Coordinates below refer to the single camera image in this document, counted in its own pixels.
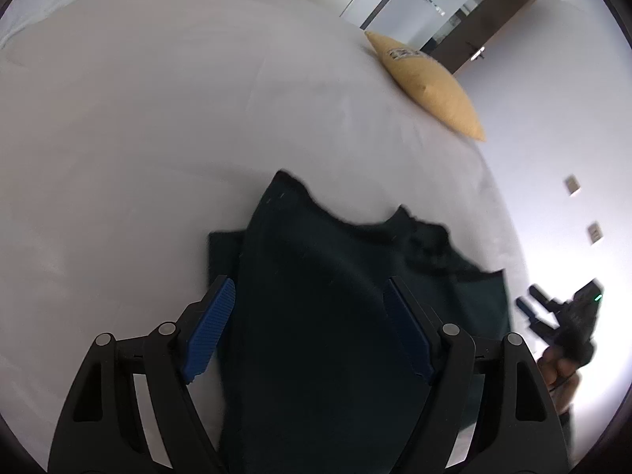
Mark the yellow pillow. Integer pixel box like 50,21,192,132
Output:
364,30,487,142

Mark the dark green sweater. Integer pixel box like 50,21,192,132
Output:
207,169,514,474

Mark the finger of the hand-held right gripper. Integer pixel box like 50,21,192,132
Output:
516,296,546,331
529,284,562,314

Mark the bed with white sheet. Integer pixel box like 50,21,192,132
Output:
0,0,529,474

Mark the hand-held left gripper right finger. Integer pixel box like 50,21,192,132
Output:
382,275,571,474

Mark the dark door with handle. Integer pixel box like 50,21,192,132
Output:
425,0,549,76

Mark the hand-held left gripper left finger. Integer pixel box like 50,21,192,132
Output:
48,275,236,474

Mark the person's right hand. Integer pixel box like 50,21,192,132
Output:
536,342,581,413

